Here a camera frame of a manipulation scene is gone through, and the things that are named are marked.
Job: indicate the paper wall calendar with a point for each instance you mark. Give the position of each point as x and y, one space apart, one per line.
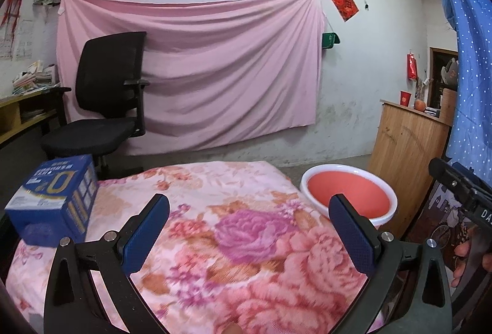
17 38

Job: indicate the orange fruit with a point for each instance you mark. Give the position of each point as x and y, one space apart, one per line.
419 105

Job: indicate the person's left hand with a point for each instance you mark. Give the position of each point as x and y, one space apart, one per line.
231 329

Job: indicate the blue cardboard box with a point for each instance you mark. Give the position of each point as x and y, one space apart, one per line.
50 199

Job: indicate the pink floral blanket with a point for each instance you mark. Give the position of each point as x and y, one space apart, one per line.
230 242

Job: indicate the green hanging bag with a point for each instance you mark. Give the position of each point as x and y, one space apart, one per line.
329 41

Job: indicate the blue dotted curtain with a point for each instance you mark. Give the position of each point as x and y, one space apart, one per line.
469 69

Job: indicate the black office chair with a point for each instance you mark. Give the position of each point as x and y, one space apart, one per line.
103 69

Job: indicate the wooden cabinet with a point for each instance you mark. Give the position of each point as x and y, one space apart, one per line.
407 149

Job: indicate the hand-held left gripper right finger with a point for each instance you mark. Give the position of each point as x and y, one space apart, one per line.
351 234

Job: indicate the dark printed board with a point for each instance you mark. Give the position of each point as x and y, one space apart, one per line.
434 218

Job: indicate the bundle of thin sticks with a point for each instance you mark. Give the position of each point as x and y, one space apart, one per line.
422 90

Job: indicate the red paper card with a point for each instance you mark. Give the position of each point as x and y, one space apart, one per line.
343 2

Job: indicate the red hanging packet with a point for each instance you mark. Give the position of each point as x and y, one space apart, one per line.
411 67

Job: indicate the pink wall cloth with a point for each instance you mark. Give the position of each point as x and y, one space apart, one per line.
211 80

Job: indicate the pink plastic basin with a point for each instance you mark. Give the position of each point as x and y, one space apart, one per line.
346 192

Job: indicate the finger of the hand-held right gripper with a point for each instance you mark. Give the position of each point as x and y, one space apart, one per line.
449 178
471 174

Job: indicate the person's right hand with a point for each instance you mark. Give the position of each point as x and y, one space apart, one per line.
461 250

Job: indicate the stack of books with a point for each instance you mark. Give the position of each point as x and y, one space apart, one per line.
34 78

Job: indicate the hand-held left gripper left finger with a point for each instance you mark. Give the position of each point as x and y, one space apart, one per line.
144 234

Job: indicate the yellow wooden shelf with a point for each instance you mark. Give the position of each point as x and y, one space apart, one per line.
15 115

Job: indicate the red cup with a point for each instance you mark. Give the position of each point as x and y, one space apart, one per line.
405 98

